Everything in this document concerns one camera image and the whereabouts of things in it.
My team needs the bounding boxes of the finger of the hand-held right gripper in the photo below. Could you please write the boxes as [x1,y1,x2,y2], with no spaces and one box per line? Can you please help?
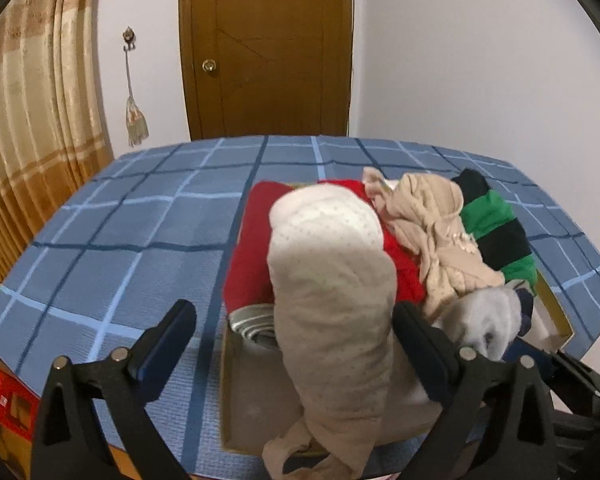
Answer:
[547,350,600,398]

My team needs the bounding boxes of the beige curtain tassel tieback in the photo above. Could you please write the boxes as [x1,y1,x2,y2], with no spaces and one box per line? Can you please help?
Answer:
[125,52,149,148]

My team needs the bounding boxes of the dark red underwear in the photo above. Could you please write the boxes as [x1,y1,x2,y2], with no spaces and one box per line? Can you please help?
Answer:
[225,181,301,318]

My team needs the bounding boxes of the red plastic stool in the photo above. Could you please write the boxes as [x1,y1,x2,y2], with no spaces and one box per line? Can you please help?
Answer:
[0,364,37,443]

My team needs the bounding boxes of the tan beige underwear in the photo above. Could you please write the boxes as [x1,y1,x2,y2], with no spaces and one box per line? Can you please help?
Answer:
[362,167,506,326]

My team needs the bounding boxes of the green black striped sock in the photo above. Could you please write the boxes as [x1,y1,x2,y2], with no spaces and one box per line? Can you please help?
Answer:
[452,169,538,296]

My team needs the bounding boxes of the bright red underwear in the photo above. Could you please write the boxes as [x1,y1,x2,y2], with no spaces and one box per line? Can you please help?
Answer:
[317,178,426,306]

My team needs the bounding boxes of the cream dotted sock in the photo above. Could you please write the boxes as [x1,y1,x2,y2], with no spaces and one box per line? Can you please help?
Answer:
[262,182,398,480]

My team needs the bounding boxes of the grey striped sock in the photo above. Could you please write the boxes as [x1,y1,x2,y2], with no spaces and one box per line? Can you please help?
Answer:
[228,304,281,353]

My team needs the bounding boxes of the brown wooden door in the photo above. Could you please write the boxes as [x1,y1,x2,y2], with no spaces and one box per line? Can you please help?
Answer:
[178,0,355,142]

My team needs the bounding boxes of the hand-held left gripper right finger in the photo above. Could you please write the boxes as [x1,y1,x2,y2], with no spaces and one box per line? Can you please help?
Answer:
[392,301,573,480]

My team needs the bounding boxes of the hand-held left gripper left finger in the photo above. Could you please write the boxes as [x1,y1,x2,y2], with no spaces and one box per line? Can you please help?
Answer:
[30,299,198,480]

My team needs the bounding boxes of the shallow gold cardboard box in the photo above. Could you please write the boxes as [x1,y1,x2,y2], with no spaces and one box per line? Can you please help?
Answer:
[219,180,575,456]

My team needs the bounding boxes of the beige patterned curtain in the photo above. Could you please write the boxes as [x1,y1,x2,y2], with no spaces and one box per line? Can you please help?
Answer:
[0,0,115,276]

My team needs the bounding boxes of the blue plaid tablecloth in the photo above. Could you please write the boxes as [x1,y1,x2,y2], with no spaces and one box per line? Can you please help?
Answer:
[0,134,600,478]

